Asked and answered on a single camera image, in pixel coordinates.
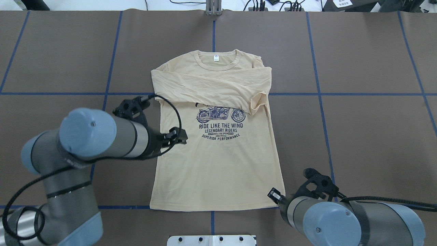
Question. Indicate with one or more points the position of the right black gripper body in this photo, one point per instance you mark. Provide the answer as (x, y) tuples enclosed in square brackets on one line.
[(284, 201)]

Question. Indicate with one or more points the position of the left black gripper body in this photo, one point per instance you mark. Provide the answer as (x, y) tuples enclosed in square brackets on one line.
[(156, 140)]

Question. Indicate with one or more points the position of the beige long-sleeve printed shirt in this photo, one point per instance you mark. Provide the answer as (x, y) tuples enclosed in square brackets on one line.
[(230, 161)]

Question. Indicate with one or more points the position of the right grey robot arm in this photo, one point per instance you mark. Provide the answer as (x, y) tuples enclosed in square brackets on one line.
[(353, 223)]

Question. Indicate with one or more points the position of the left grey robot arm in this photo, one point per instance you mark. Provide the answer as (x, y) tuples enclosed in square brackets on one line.
[(59, 207)]

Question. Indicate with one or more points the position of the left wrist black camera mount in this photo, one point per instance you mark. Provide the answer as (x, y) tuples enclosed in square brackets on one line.
[(133, 109)]

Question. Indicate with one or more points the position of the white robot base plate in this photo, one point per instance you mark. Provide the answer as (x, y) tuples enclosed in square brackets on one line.
[(212, 240)]

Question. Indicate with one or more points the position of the aluminium frame post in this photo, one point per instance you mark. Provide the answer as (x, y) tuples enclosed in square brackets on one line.
[(214, 8)]

